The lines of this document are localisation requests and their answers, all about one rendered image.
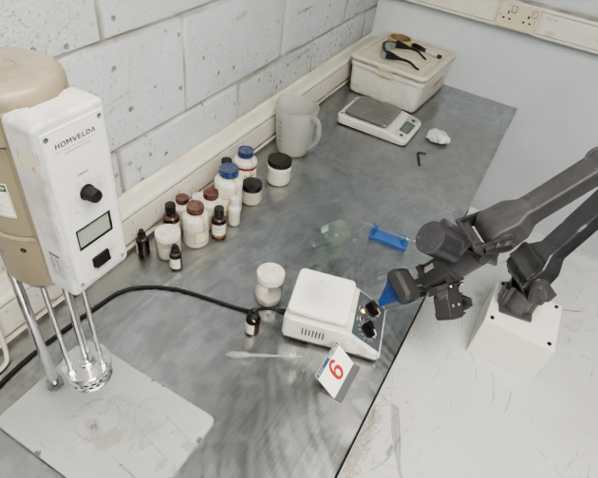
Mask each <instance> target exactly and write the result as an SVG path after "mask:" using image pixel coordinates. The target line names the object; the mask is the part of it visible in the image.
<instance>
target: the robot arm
mask: <svg viewBox="0 0 598 478"><path fill-rule="evenodd" d="M596 187H598V146H596V147H594V148H592V149H590V150H589V151H588V152H587V153H586V155H585V157H583V158H582V159H580V160H579V161H577V162H576V163H574V164H572V165H571V166H569V167H568V168H567V169H565V170H564V171H562V172H561V173H559V174H558V175H555V176H554V177H552V178H551V179H549V180H547V181H546V182H544V183H543V184H541V185H540V186H538V187H536V188H535V189H533V190H532V191H530V192H529V193H526V194H525V195H523V196H521V197H519V198H517V199H511V200H502V201H500V202H498V203H496V204H494V205H493V206H491V207H489V208H487V209H485V210H482V211H477V212H475V213H472V214H469V215H466V216H463V217H460V218H458V219H456V223H457V225H455V224H453V223H451V222H450V221H449V220H448V219H446V218H443V219H442V220H441V221H440V222H437V221H431V222H428V223H427V224H424V225H423V226H422V227H421V228H420V230H419V231H418V234H417V237H416V246H417V249H418V250H419V251H420V252H422V253H424V254H426V255H428V256H431V257H433V259H432V260H430V261H429V262H427V263H425V264H421V265H417V266H416V267H415V268H416V270H417V272H418V279H413V277H412V276H411V274H410V272H409V270H408V269H406V268H397V269H393V270H391V271H390V272H388V273H387V283H386V285H385V288H384V290H383V293H382V295H381V297H380V299H379V300H378V304H379V306H384V305H387V304H390V303H394V302H396V301H398V302H399V303H400V304H408V303H411V302H414V301H415V300H416V299H418V298H419V297H422V296H426V295H428V297H432V296H434V295H435V296H434V305H435V310H436V313H435V316H436V319H437V320H438V321H449V320H456V319H459V318H462V317H463V315H464V314H466V312H464V310H467V309H468V308H469V307H471V306H472V305H473V303H472V298H470V297H467V296H465V295H462V292H459V286H460V285H463V282H461V281H462V280H464V278H463V277H465V276H467V275H468V274H470V273H472V272H473V271H475V270H477V269H478V268H480V267H483V266H484V265H486V264H490V265H492V266H497V258H498V256H499V253H505V252H508V251H511V250H512V249H514V248H515V247H516V246H518V245H519V244H520V246H519V247H518V248H517V249H516V250H515V251H513V252H511V253H510V257H509V258H508V259H507V261H506V262H507V269H508V272H509V273H510V274H511V276H512V278H511V280H510V281H509V282H505V284H504V286H502V288H501V290H500V291H499V293H498V294H497V295H498V298H497V302H498V311H499V312H500V313H502V314H505V315H508V316H511V317H514V318H517V319H520V320H522V321H524V322H532V320H533V312H534V310H535V309H536V308H537V307H538V306H539V305H543V303H548V302H550V301H551V300H552V299H553V298H555V297H556V296H557V294H556V293H555V292H554V290H553V289H552V287H551V284H552V283H553V282H554V281H555V279H556V278H557V277H558V276H559V274H560V271H561V268H562V265H563V262H564V260H565V259H566V257H568V256H569V255H570V254H571V253H572V252H573V251H575V250H576V249H577V248H578V247H579V246H580V245H582V244H583V243H584V242H585V241H586V240H587V239H589V238H590V236H591V235H592V234H593V233H594V232H596V231H597V230H598V189H597V190H596V191H595V192H594V193H593V194H592V195H591V196H590V197H589V198H588V199H586V200H585V201H584V202H583V203H582V204H581V205H580V206H579V207H578V208H577V209H576V210H575V211H573V212H572V213H571V214H570V215H569V216H568V217H567V218H566V219H565V220H564V221H563V222H561V223H560V224H559V225H558V226H557V227H556V228H555V229H554V230H553V231H552V232H551V233H549V234H548V235H547V236H546V237H545V238H544V239H543V240H541V241H538V242H534V243H528V242H523V241H525V240H526V239H527V238H529V236H530V235H531V233H532V231H533V228H534V227H535V225H536V224H538V223H539V222H540V221H542V220H543V219H545V218H547V217H548V216H550V215H551V214H553V213H555V212H556V211H559V210H560V209H562V208H564V207H565V206H567V205H568V204H569V203H571V202H573V201H574V200H576V199H578V198H579V197H581V196H583V195H584V194H586V193H588V192H590V191H592V190H593V189H595V188H596ZM472 226H475V228H476V230H477V232H478V234H479V235H480V237H481V238H482V240H483V241H484V243H483V242H481V241H480V239H479V238H478V236H477V234H476V232H475V231H474V229H473V228H472ZM522 242H523V243H522Z"/></svg>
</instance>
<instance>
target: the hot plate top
mask: <svg viewBox="0 0 598 478"><path fill-rule="evenodd" d="M355 288H356V284H355V283H354V282H353V281H351V280H348V279H344V278H340V277H336V276H332V275H329V274H325V273H322V272H318V271H314V270H310V269H307V268H303V269H301V271H300V273H299V276H298V279H297V282H296V284H295V287H294V289H293V292H292V295H291V298H290V303H289V307H288V309H289V311H290V312H291V313H295V314H298V315H302V316H306V317H309V318H313V319H316V320H319V321H323V322H329V323H333V324H337V325H341V326H345V325H347V323H348V320H349V315H350V310H351V306H352V302H353V297H354V293H355Z"/></svg>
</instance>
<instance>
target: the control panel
mask: <svg viewBox="0 0 598 478"><path fill-rule="evenodd" d="M371 301H372V299H370V298H369V297H368V296H366V295H365V294H364V293H363V292H362V291H361V290H360V294H359V299H358V303H357V308H356V312H355V317H354V322H353V326H352V331H351V333H352V334H353V335H354V336H356V337H357V338H359V339H360V340H362V341H363V342H365V343H366V344H367V345H369V346H370V347H372V348H373V349H374V350H376V351H377V352H379V350H380V343H381V337H382V331H383V318H384V311H385V309H384V308H383V307H382V306H379V304H378V303H377V306H378V307H379V309H380V311H381V314H380V315H378V316H377V317H374V318H373V317H370V316H369V315H368V314H367V313H366V311H365V305H366V304H367V303H369V302H371ZM362 309H363V310H364V313H363V312H362ZM360 317H363V318H364V319H363V320H361V319H360ZM368 321H372V322H373V324H374V327H375V329H376V332H377V336H375V337H373V338H371V339H369V338H367V337H366V336H365V335H364V334H363V332H362V325H363V324H364V323H366V322H368Z"/></svg>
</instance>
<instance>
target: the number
mask: <svg viewBox="0 0 598 478"><path fill-rule="evenodd" d="M350 363H351V361H350V360H349V358H348V357H347V356H346V354H345V353H344V352H343V350H342V349H341V348H340V347H339V346H338V347H337V349H336V351H335V352H334V354H333V356H332V357H331V359H330V361H329V362H328V364H327V366H326V368H325V370H324V372H323V373H322V374H321V376H320V379H321V380H322V381H323V382H324V384H325V385H326V386H327V388H328V389H329V390H330V391H331V392H332V394H333V395H334V393H335V391H336V389H337V388H338V386H339V384H340V382H341V380H342V378H343V377H344V375H345V373H346V370H347V369H348V367H349V365H350Z"/></svg>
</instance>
